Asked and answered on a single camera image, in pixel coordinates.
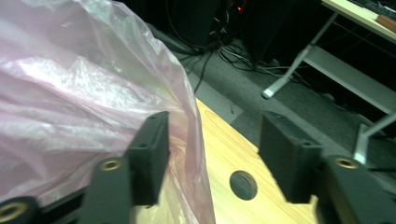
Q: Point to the pink plastic bag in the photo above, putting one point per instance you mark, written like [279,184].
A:
[77,93]

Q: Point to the small brown block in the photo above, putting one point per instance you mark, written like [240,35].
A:
[386,23]

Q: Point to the black equipment box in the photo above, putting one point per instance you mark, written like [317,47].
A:
[186,18]
[277,28]

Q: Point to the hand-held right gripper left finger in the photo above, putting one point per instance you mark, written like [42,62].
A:
[151,161]

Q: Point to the white metal desk frame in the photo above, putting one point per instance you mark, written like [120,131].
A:
[342,74]

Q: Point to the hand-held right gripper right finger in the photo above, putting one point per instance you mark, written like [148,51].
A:
[289,161]

